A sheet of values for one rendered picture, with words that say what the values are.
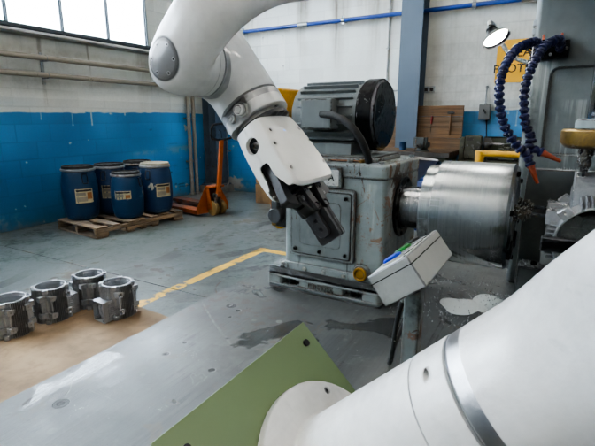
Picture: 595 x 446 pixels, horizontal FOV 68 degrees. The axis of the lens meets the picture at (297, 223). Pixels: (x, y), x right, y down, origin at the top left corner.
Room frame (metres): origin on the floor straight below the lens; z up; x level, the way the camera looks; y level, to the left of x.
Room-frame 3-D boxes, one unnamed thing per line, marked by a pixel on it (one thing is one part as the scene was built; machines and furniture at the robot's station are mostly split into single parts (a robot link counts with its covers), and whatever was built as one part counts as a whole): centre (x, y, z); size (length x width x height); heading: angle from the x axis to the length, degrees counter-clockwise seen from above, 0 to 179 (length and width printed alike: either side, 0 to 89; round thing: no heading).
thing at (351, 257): (1.24, -0.14, 0.99); 0.35 x 0.31 x 0.37; 60
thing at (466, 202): (1.09, -0.38, 1.04); 0.37 x 0.25 x 0.25; 60
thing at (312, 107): (1.23, -0.08, 1.16); 0.33 x 0.26 x 0.42; 60
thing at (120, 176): (5.32, 2.14, 0.37); 1.20 x 0.80 x 0.74; 145
